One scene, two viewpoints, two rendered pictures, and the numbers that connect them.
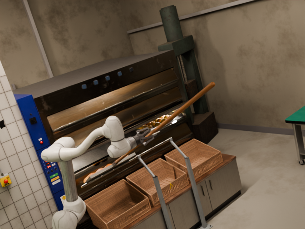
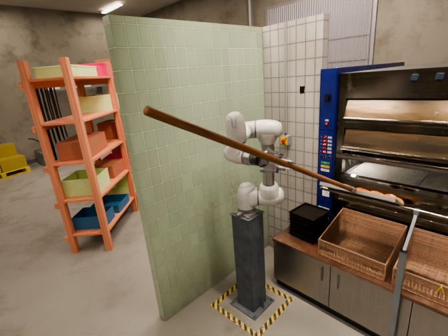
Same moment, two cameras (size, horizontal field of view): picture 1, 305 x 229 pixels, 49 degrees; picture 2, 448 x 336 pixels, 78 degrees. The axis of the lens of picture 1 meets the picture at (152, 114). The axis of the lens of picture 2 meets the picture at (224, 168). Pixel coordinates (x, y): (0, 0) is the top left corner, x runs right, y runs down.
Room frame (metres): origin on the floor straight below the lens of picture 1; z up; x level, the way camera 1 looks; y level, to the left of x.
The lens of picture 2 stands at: (1.96, -1.21, 2.16)
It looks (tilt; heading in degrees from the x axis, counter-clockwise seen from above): 18 degrees down; 81
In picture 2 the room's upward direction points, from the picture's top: 5 degrees counter-clockwise
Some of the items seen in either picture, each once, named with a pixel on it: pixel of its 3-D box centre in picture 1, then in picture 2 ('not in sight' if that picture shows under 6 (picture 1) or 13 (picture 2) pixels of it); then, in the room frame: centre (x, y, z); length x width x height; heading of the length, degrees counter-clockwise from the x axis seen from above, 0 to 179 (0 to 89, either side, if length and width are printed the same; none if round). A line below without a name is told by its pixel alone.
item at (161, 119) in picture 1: (149, 121); not in sight; (4.64, 0.07, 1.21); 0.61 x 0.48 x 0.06; 34
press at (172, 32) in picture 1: (184, 77); not in sight; (6.53, -0.80, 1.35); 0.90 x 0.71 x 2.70; 125
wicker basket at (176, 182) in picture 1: (157, 180); (446, 269); (3.74, 0.16, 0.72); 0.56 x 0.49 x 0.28; 124
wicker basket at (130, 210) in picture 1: (117, 205); (361, 240); (3.41, 0.65, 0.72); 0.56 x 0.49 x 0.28; 123
